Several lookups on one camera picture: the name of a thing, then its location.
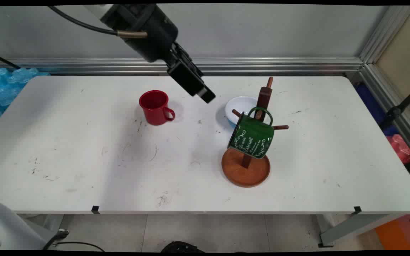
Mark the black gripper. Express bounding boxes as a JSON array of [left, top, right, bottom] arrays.
[[100, 4, 216, 104]]

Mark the green enamel mug white print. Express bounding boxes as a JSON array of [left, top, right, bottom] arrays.
[[227, 107, 275, 160]]

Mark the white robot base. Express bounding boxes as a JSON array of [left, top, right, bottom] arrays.
[[0, 199, 64, 251]]

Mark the red mug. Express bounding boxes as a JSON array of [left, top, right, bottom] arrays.
[[139, 90, 175, 126]]

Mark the white bowl blue outside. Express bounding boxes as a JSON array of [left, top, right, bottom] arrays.
[[225, 96, 259, 129]]

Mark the wooden mug tree stand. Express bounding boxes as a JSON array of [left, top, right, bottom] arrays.
[[221, 76, 289, 188]]

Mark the black object on floor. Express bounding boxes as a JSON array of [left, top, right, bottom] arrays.
[[160, 241, 206, 253]]

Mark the blue plastic bubble wrap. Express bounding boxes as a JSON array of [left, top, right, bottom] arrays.
[[0, 67, 51, 130]]

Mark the blue plastic item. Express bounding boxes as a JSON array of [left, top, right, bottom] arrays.
[[355, 82, 400, 138]]

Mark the grey table leg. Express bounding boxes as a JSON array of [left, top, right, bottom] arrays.
[[43, 214, 64, 234], [315, 213, 405, 248]]

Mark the black tripod stand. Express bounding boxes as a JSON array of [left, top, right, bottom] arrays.
[[379, 82, 410, 130]]

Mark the red plastic bag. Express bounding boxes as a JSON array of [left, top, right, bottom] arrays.
[[386, 133, 410, 193]]

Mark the orange box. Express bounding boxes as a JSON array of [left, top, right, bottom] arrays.
[[375, 213, 410, 251]]

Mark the long aluminium frame rail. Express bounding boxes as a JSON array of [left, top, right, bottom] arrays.
[[0, 57, 364, 76]]

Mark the black cable with brass connector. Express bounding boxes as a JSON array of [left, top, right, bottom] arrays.
[[47, 5, 149, 39]]

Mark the thin black background cable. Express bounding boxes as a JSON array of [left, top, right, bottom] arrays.
[[0, 51, 22, 70]]

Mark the aluminium frame post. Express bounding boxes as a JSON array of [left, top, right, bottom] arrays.
[[359, 5, 410, 64]]

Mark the short aluminium frame rail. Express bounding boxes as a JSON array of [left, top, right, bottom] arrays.
[[360, 63, 410, 165]]

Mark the black floor cable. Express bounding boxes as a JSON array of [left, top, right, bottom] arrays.
[[41, 229, 105, 252]]

